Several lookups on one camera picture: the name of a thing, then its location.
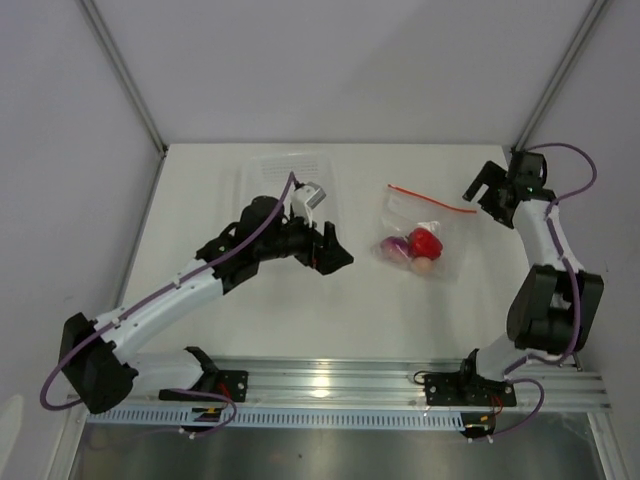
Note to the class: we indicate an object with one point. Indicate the right aluminium frame post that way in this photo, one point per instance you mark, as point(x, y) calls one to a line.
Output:
point(578, 44)

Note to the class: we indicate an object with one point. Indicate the red bell pepper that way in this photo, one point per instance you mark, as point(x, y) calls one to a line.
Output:
point(423, 243)

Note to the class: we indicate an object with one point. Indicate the aluminium front rail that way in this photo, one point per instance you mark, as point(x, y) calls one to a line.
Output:
point(389, 385)

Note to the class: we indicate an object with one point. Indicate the beige egg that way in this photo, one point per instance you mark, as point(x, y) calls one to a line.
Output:
point(422, 265)

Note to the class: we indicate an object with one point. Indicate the purple red onion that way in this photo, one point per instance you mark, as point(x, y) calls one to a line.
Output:
point(395, 249)

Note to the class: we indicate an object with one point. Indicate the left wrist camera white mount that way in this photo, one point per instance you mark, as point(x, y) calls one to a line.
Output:
point(305, 198)

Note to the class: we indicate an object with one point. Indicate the aluminium frame post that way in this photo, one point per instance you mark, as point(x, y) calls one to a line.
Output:
point(112, 53)
point(578, 44)

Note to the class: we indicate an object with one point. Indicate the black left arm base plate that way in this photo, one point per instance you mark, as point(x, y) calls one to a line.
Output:
point(229, 383)

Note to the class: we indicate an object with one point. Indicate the clear zip bag red zipper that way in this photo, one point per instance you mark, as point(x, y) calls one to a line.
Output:
point(403, 210)

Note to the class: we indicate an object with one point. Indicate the white slotted cable duct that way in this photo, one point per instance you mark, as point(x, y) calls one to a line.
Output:
point(263, 417)

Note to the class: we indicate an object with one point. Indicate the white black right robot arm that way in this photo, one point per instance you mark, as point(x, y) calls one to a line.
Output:
point(552, 313)

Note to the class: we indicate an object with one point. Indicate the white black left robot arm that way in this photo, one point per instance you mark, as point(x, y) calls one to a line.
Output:
point(101, 358)

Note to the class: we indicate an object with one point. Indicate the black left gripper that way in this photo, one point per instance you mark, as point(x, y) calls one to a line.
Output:
point(322, 252)

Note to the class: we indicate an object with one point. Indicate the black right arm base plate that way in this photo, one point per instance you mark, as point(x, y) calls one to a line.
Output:
point(455, 389)

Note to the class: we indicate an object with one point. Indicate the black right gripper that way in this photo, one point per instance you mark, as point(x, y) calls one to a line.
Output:
point(491, 173)

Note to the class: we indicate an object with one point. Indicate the left aluminium frame post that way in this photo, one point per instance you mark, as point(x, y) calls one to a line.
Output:
point(112, 53)

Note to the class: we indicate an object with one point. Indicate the white perforated plastic basket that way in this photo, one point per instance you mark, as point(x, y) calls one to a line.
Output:
point(267, 175)

